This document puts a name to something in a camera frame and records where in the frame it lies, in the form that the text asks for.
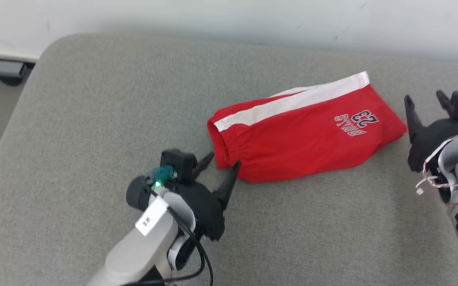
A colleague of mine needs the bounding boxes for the white paper label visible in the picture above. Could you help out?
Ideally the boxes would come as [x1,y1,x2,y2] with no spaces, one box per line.
[135,197,169,236]

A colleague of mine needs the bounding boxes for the black left cable teal plug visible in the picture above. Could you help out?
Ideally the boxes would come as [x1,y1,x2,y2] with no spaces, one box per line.
[145,166,214,286]

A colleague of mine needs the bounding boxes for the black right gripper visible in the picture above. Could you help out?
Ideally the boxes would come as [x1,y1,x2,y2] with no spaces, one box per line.
[404,91,458,172]

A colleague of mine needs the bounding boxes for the thin red white wires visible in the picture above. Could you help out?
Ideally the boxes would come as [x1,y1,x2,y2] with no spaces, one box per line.
[415,131,458,196]

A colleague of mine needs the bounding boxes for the red shorts with white stripe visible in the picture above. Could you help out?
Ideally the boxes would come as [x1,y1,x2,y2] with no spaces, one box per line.
[207,71,407,184]

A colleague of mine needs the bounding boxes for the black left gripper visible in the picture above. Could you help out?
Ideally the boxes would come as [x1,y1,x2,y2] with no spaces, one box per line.
[173,152,241,241]

